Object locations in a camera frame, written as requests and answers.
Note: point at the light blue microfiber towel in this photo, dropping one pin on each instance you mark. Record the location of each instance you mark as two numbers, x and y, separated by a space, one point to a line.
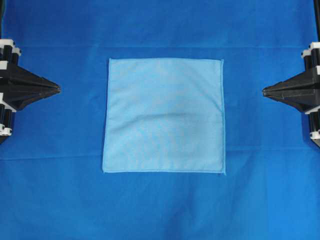
165 115

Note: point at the black frame post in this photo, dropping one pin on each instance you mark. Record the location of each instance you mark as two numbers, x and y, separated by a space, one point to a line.
2 11
316 5

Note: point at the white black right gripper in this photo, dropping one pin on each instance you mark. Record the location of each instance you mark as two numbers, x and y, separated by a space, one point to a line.
293 91

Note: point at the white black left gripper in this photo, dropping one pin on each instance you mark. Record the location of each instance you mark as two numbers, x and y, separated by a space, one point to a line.
13 99

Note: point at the black frame post right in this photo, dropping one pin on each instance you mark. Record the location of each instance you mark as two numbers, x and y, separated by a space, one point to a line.
316 5

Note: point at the black frame post left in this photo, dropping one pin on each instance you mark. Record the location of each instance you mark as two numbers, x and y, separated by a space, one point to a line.
2 11

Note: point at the dark blue table cloth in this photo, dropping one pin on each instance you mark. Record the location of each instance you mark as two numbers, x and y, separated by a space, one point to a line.
52 186

